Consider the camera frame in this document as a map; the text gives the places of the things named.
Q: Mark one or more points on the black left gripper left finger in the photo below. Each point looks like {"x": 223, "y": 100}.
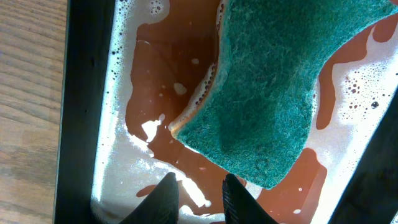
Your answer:
{"x": 160, "y": 206}

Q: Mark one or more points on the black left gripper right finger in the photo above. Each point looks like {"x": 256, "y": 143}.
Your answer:
{"x": 239, "y": 205}

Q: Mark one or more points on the green scrubbing sponge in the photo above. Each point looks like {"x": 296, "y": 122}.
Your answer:
{"x": 252, "y": 113}

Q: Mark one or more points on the black rectangular wash tray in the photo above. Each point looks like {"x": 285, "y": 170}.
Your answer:
{"x": 104, "y": 172}

